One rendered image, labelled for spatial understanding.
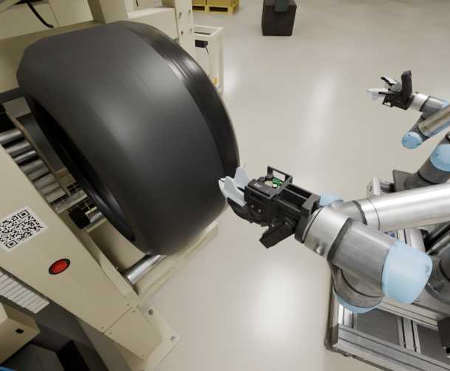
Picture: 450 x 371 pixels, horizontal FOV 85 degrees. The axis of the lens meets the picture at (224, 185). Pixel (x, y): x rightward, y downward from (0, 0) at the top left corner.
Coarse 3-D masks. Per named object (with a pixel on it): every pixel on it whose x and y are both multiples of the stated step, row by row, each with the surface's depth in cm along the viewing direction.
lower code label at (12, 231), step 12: (12, 216) 44; (24, 216) 46; (36, 216) 47; (0, 228) 43; (12, 228) 45; (24, 228) 47; (36, 228) 48; (0, 240) 44; (12, 240) 46; (24, 240) 48
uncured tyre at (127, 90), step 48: (48, 48) 42; (96, 48) 43; (144, 48) 45; (48, 96) 41; (96, 96) 39; (144, 96) 42; (192, 96) 46; (96, 144) 40; (144, 144) 40; (192, 144) 46; (96, 192) 81; (144, 192) 43; (192, 192) 48; (144, 240) 53
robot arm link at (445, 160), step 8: (448, 144) 107; (432, 152) 108; (440, 152) 104; (448, 152) 104; (432, 160) 107; (440, 160) 103; (448, 160) 102; (424, 168) 111; (432, 168) 107; (440, 168) 104; (448, 168) 103; (424, 176) 111; (432, 176) 108; (440, 176) 106; (448, 176) 106
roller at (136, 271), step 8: (144, 256) 74; (152, 256) 74; (160, 256) 75; (136, 264) 72; (144, 264) 72; (152, 264) 74; (128, 272) 70; (136, 272) 71; (144, 272) 72; (128, 280) 70; (136, 280) 71
